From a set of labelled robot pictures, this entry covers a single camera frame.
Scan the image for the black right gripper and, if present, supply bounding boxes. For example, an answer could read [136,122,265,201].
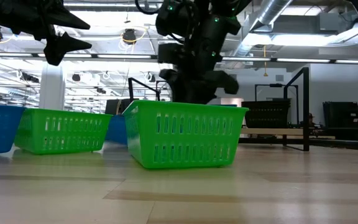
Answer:
[159,68,239,105]

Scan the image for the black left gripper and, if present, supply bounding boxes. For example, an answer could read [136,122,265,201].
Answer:
[9,0,92,66]

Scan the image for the green slotted plastic basket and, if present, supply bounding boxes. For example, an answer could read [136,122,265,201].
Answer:
[122,99,250,170]
[13,107,114,156]

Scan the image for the long ceiling light strip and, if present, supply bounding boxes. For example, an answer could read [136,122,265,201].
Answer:
[0,52,358,65]

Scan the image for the beige box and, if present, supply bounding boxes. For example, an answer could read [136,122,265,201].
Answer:
[216,97,245,107]

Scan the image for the white pillar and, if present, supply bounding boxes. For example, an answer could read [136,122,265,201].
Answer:
[38,62,66,111]

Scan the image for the person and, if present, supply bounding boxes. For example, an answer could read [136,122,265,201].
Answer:
[307,112,318,128]

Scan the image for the black equipment rack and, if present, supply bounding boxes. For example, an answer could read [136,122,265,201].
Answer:
[323,101,358,142]

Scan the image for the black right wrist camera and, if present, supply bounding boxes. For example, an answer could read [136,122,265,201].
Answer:
[157,42,183,65]

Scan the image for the yellow hanging cord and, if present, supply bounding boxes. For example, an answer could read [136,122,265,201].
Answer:
[262,45,269,78]

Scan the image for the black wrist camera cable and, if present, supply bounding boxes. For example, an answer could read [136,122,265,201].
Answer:
[134,0,162,16]

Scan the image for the thin black metal frame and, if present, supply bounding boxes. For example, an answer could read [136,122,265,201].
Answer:
[254,82,300,102]

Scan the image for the silver spiral air duct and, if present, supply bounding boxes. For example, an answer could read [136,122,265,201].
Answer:
[228,0,295,58]

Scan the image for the grey rectangular air duct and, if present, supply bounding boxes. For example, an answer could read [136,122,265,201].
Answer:
[272,12,358,35]

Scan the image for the black table frame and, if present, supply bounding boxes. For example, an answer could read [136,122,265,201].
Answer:
[238,136,358,153]

